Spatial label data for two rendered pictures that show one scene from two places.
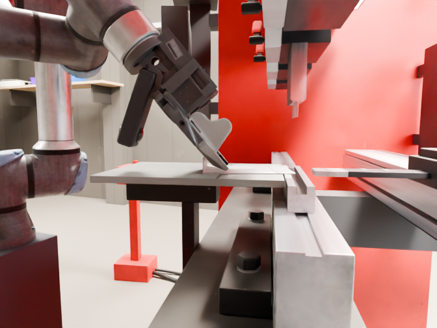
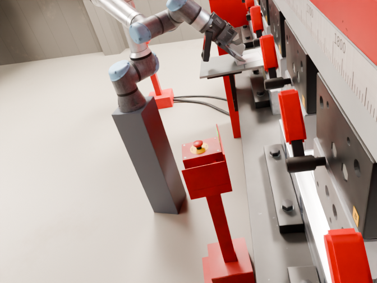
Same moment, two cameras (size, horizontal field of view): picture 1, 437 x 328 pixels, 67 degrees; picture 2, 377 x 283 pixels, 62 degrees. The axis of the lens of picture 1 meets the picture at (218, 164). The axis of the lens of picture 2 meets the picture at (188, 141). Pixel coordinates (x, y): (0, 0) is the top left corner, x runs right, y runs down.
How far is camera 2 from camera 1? 0.84 m
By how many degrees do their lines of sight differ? 28
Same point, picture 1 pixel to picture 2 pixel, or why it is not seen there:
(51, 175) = (146, 69)
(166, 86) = (219, 37)
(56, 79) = not seen: hidden behind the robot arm
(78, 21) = (178, 18)
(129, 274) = (159, 104)
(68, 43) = (171, 24)
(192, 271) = (240, 99)
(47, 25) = (164, 21)
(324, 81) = not seen: outside the picture
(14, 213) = (137, 91)
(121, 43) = (200, 26)
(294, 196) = not seen: hidden behind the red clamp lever
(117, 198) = (113, 49)
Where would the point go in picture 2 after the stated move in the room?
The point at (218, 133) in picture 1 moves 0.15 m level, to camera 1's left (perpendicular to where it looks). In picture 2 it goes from (240, 50) to (202, 59)
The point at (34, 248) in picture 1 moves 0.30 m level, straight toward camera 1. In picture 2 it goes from (149, 104) to (179, 122)
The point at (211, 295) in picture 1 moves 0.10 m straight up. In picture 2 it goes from (251, 104) to (248, 81)
